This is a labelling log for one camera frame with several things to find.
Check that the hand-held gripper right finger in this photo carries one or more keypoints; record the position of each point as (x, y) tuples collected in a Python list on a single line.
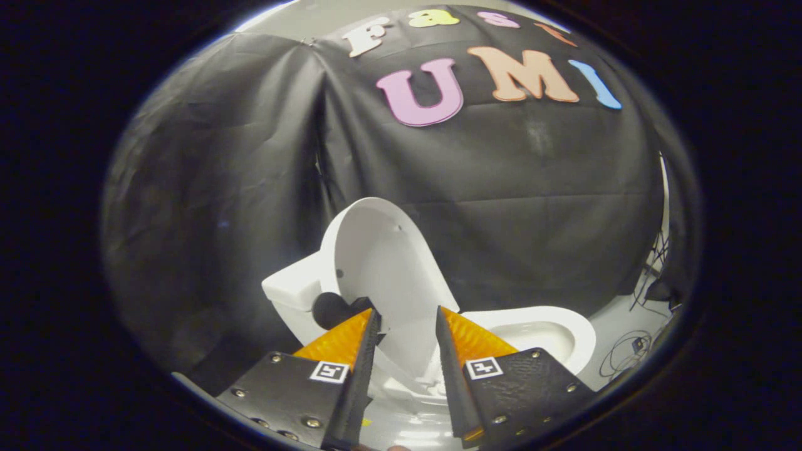
[(454, 388)]

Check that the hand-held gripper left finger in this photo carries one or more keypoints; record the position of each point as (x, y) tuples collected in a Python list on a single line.
[(351, 394)]

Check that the white toilet lid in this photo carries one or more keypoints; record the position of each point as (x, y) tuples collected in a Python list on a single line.
[(388, 263)]

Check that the white ceramic toilet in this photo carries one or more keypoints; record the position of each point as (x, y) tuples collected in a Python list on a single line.
[(291, 291)]

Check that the white toilet seat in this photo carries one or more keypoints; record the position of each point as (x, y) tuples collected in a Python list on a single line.
[(579, 332)]

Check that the black rounded object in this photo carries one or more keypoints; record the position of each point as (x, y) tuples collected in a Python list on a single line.
[(332, 310)]

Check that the small black box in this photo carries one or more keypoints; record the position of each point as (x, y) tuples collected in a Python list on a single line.
[(639, 344)]

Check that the black backdrop cloth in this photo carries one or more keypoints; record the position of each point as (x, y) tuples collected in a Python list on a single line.
[(501, 188)]

